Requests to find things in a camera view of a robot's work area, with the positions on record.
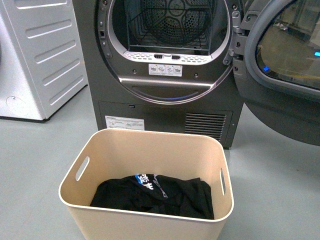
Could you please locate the black printed t-shirt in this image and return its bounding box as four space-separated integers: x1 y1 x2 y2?
90 174 214 220

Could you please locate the grey dryer door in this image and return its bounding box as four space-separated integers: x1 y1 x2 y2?
229 0 320 146

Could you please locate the dark grey tumble dryer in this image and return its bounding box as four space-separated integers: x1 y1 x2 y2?
73 0 244 149

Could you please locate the beige plastic laundry hamper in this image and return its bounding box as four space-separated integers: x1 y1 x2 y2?
58 128 234 240

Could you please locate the white washing machine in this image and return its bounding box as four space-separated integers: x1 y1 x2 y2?
0 0 88 121

